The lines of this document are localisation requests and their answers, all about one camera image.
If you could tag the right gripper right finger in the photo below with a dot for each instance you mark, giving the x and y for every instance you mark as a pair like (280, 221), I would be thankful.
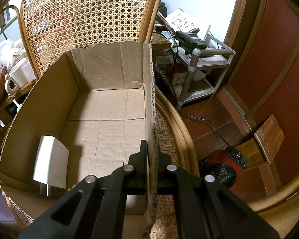
(205, 208)

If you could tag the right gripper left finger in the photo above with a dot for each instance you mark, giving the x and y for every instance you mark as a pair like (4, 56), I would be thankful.
(95, 207)

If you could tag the white wall charger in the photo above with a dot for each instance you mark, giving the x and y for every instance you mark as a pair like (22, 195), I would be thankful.
(50, 168)

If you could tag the brown cardboard box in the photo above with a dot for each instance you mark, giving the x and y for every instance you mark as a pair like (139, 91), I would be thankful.
(99, 102)

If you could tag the wooden side table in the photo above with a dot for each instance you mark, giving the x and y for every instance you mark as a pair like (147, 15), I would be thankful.
(7, 100)

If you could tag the red black fan heater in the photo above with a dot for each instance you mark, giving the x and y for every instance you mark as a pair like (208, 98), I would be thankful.
(224, 165)

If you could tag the cream ceramic mug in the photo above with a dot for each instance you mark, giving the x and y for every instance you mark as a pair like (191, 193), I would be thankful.
(16, 78)

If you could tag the small wooden stool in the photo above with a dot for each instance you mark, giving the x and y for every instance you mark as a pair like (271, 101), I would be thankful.
(264, 145)

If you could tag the white tissue box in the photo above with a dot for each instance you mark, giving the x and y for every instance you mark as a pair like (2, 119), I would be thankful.
(28, 71)

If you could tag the clear plastic bag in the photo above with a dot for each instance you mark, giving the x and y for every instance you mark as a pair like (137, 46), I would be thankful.
(9, 51)

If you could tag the grey metal side shelf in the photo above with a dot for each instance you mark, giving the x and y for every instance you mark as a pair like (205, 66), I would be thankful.
(199, 75)

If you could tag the rattan cane armchair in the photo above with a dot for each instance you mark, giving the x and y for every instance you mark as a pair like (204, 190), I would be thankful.
(53, 27)

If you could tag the black desk telephone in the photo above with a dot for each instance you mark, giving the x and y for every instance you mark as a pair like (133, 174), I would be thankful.
(189, 41)

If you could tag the handwritten paper notebook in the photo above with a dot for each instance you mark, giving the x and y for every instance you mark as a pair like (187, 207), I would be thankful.
(179, 20)

